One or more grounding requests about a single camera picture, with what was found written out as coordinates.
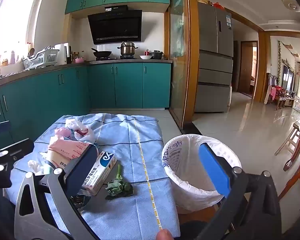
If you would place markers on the green vine garland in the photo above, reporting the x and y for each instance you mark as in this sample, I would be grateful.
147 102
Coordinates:
279 62

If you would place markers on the pink plastic wrapper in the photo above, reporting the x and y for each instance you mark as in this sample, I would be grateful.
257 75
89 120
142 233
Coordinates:
62 133

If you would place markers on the black wok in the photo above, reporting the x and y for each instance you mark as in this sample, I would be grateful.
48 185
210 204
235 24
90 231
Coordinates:
102 53

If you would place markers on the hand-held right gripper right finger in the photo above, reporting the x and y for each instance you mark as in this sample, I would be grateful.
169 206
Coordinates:
213 170

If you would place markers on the steel cooking pot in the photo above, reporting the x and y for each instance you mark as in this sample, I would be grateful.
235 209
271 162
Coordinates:
127 50

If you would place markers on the carved wooden armchair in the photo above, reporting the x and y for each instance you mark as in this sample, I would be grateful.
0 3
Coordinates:
278 92

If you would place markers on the pink tissue packet wrapper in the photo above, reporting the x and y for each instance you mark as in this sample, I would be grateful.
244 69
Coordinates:
65 152

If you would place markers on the black range hood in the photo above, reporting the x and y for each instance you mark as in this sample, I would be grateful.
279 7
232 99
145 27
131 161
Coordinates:
115 27

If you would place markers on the black gas stove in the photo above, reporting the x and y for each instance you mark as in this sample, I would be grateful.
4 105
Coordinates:
115 58

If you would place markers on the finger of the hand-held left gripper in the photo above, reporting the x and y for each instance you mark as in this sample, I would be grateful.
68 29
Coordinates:
0 128
17 150

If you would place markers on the teal base cabinets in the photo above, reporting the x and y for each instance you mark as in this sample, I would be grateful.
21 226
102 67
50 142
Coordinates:
130 85

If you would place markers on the silver multi-door refrigerator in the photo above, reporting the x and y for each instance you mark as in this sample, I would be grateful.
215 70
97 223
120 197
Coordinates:
212 67

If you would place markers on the person's right hand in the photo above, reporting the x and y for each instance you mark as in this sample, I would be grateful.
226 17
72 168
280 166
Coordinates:
165 235

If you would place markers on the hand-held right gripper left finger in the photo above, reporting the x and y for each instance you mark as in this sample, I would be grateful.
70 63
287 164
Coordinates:
80 167

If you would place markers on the green vegetable leaf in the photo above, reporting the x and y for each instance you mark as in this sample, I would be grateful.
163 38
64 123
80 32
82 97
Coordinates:
120 187

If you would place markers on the brown wooden interior door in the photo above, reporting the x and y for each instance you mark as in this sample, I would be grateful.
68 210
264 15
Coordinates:
243 67

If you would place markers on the black pot with lid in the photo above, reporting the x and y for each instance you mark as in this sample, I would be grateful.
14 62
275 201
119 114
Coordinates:
156 55

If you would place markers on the kitchen window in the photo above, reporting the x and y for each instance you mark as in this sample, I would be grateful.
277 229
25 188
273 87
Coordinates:
12 17

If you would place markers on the white bowl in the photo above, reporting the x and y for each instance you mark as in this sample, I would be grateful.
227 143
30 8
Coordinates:
145 57

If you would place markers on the shiny foil candy wrapper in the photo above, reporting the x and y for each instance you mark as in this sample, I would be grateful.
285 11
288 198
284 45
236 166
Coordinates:
80 200

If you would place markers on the wooden framed glass sliding door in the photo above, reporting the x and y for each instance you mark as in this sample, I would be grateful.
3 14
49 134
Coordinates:
177 55

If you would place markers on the red-brown wooden chair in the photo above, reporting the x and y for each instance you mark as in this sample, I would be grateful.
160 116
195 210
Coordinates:
298 177

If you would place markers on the black television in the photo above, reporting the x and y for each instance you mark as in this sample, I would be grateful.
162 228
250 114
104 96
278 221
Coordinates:
288 78

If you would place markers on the wooden stool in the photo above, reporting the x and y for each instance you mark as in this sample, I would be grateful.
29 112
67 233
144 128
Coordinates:
288 136

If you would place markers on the small red jar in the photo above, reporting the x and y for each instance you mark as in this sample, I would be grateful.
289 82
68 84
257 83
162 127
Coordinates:
147 52

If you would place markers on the white blue medicine box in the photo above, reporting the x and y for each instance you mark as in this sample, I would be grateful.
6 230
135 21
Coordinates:
100 172

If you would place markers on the white tissue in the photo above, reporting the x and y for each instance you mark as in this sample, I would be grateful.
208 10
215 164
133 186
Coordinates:
36 166

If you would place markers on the white dish rack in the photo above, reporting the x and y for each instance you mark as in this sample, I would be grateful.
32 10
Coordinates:
40 60

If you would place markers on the light blue checked tablecloth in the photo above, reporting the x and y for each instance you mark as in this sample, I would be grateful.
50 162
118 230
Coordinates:
130 140

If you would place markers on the small pink pot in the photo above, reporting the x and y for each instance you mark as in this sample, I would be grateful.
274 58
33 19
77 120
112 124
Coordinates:
79 60

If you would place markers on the round bin with white liner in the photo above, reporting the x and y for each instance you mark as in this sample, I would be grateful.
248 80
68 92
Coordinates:
180 180

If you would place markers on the red plastic bag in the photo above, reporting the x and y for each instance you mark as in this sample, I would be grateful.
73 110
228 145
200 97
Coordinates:
218 5

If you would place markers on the white plastic bag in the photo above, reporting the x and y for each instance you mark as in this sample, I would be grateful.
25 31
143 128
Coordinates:
87 135

